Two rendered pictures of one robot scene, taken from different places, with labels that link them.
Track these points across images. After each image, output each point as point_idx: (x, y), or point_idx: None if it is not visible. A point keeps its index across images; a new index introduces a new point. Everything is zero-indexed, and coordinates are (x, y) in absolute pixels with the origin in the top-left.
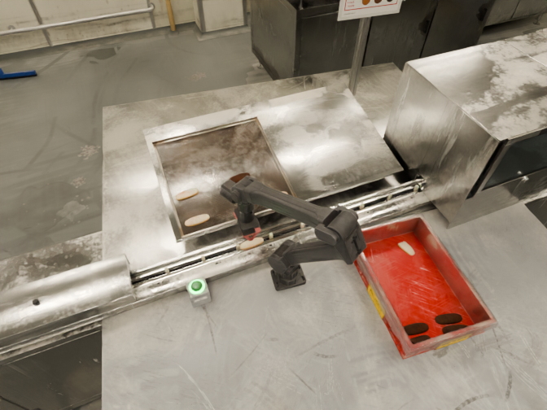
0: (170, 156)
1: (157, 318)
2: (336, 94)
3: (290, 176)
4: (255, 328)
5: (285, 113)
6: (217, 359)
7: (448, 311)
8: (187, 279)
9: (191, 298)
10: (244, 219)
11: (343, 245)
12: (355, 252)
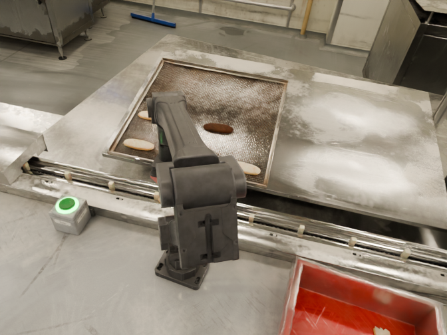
0: (169, 77)
1: (15, 217)
2: (408, 100)
3: (278, 156)
4: (88, 300)
5: (324, 92)
6: (14, 304)
7: None
8: (74, 195)
9: (50, 213)
10: (160, 153)
11: (177, 218)
12: (200, 250)
